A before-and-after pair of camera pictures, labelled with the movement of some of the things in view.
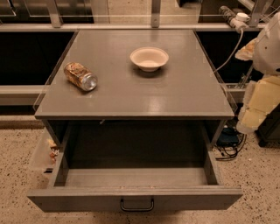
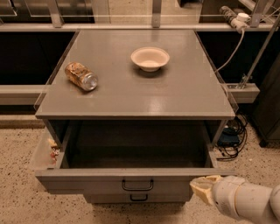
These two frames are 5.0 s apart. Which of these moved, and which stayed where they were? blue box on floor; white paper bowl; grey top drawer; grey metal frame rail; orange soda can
Moved: grey top drawer
Stayed: blue box on floor; white paper bowl; orange soda can; grey metal frame rail
